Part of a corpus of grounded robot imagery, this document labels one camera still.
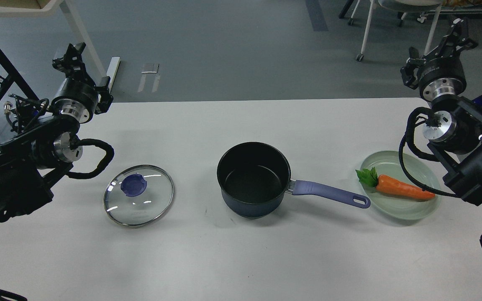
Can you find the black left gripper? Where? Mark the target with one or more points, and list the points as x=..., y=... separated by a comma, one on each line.
x=75, y=97

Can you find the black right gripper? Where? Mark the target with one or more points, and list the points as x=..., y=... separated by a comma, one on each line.
x=440, y=71

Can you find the glass lid with blue knob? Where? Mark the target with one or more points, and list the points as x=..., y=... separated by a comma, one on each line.
x=139, y=195

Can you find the blue saucepan with handle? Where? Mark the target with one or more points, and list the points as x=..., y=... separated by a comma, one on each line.
x=254, y=177

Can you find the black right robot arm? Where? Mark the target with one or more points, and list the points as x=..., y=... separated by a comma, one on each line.
x=449, y=131

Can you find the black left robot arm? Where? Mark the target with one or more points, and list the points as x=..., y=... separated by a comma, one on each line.
x=46, y=146

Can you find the wheeled cart base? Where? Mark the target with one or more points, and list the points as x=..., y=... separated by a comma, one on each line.
x=451, y=9

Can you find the pale green glass plate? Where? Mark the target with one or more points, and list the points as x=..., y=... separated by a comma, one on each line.
x=388, y=163

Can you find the orange toy carrot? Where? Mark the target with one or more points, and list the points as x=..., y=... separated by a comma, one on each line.
x=389, y=185

